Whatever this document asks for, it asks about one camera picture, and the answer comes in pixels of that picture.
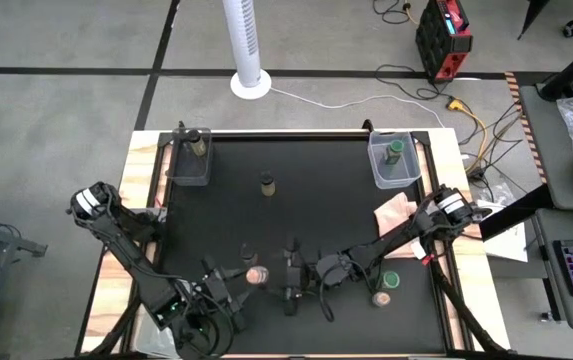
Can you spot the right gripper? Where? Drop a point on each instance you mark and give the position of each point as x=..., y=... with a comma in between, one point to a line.
x=298, y=277

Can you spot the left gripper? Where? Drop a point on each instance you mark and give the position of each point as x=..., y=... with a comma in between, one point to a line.
x=221, y=292

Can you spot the cork-stoppered glass spice jar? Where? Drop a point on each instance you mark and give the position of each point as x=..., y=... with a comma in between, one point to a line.
x=257, y=275
x=381, y=299

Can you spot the green-lid glass spice jar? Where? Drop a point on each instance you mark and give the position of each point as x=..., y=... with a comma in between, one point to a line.
x=393, y=152
x=391, y=280

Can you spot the black-lid jar green label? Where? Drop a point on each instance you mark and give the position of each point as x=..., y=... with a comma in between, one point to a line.
x=267, y=187
x=197, y=145

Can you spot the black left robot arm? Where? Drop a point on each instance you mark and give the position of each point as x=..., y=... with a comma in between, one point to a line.
x=136, y=270

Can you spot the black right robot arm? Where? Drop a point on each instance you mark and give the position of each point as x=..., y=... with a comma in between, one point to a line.
x=391, y=240

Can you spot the black table mat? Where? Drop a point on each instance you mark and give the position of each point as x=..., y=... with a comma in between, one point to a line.
x=316, y=210

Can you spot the pink cloth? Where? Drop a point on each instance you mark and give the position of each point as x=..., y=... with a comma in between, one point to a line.
x=391, y=212

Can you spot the clear plastic bin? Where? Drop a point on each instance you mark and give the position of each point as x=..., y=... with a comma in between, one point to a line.
x=193, y=170
x=406, y=175

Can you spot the white paper sheet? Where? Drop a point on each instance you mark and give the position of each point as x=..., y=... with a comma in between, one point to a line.
x=508, y=247

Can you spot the white tower fan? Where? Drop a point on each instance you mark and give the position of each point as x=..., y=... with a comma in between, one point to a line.
x=246, y=45

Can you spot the red black power station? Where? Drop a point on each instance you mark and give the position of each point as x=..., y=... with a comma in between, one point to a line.
x=441, y=45

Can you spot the hazard-striped floor mat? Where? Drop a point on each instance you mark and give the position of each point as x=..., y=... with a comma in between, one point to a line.
x=526, y=125

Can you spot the black chair leg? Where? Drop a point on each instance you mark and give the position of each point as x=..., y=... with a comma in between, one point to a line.
x=533, y=12

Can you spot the black table frame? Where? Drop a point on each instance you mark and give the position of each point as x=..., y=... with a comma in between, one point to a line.
x=291, y=135

